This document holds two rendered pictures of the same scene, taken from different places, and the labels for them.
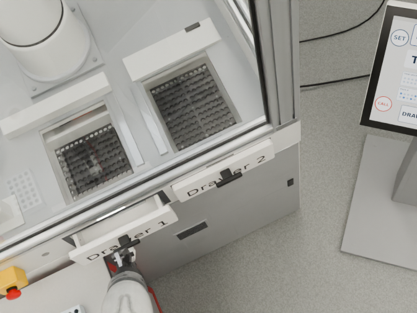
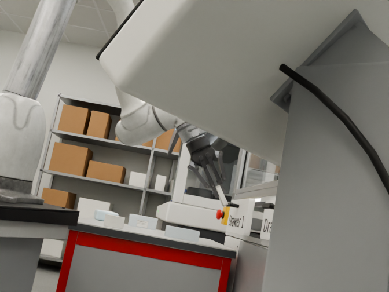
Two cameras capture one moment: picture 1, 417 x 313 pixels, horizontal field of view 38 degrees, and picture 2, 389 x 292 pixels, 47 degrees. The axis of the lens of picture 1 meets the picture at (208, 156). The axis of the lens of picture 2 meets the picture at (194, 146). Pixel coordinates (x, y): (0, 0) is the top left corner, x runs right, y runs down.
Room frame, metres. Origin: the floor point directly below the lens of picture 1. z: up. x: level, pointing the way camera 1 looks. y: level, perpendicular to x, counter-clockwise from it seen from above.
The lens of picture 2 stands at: (0.27, -1.18, 0.84)
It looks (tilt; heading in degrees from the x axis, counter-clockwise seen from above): 9 degrees up; 88
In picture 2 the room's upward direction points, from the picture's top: 10 degrees clockwise
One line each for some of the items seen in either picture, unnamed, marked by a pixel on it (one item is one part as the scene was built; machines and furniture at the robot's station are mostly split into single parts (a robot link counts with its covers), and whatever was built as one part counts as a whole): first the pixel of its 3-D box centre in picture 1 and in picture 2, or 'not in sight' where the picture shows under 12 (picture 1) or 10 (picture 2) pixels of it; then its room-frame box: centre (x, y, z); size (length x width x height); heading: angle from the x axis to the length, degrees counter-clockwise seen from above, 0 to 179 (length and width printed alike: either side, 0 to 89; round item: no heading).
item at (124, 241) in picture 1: (125, 242); (232, 205); (0.47, 0.29, 0.91); 0.07 x 0.04 x 0.01; 93
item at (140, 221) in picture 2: not in sight; (142, 221); (0.17, 0.90, 0.79); 0.13 x 0.09 x 0.05; 2
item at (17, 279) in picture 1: (9, 281); (228, 216); (0.51, 0.62, 0.88); 0.07 x 0.05 x 0.07; 93
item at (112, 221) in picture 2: not in sight; (114, 221); (0.09, 0.45, 0.78); 0.07 x 0.07 x 0.04
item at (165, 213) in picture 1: (125, 236); (239, 216); (0.50, 0.29, 0.87); 0.29 x 0.02 x 0.11; 93
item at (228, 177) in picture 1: (227, 176); (272, 206); (0.53, -0.03, 0.91); 0.07 x 0.04 x 0.01; 93
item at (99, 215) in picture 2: not in sight; (105, 215); (0.00, 0.88, 0.78); 0.15 x 0.10 x 0.04; 103
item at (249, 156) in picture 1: (224, 171); (280, 221); (0.56, -0.02, 0.87); 0.29 x 0.02 x 0.11; 93
